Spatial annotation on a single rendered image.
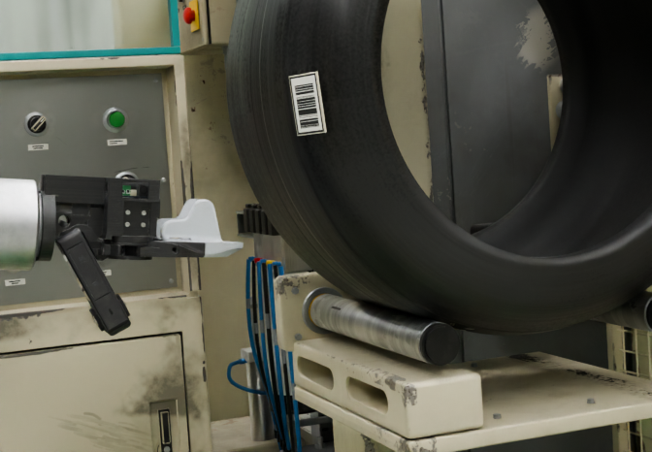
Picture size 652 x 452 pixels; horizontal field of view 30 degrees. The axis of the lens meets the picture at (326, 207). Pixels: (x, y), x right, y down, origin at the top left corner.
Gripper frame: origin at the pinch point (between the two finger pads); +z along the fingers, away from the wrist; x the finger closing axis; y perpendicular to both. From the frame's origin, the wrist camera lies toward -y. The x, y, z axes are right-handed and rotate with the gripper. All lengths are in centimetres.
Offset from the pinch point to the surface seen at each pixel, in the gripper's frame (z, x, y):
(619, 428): 69, 28, -26
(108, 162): -1, 64, 10
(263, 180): 5.0, 5.3, 7.7
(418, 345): 18.2, -8.9, -8.8
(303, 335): 17.7, 24.6, -11.8
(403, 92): 31.4, 27.1, 20.8
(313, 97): 4.4, -11.3, 15.9
